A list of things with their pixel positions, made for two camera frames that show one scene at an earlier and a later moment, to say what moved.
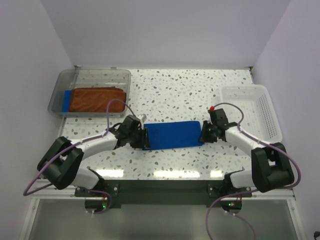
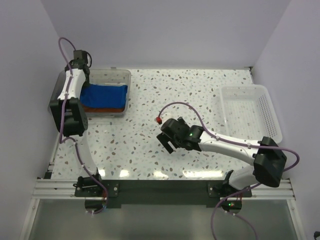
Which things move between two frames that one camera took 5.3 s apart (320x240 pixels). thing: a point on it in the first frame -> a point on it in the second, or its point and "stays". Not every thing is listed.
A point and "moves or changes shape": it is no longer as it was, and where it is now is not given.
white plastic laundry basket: [252, 108] stays
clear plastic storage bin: [85, 93] stays
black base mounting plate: [164, 194] stays
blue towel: [173, 134] moves or changes shape
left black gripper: [143, 142] -> [86, 83]
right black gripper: [204, 137] -> [164, 139]
